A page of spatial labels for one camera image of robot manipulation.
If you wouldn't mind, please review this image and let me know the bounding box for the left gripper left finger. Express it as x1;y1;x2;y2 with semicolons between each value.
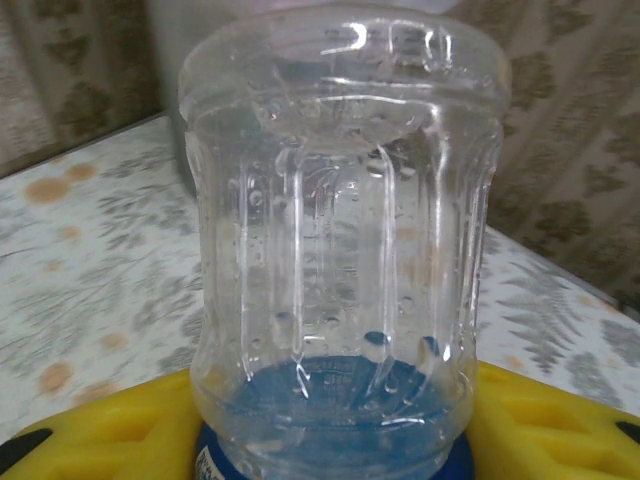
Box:
0;377;211;480

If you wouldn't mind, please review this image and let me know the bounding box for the blue label water bottle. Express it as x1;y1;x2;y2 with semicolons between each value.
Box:
177;2;514;480

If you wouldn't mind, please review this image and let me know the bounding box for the grey translucent waste bin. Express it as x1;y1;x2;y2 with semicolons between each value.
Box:
147;0;466;199

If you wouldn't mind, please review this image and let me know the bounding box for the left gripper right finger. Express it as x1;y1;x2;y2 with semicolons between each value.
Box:
467;360;640;480

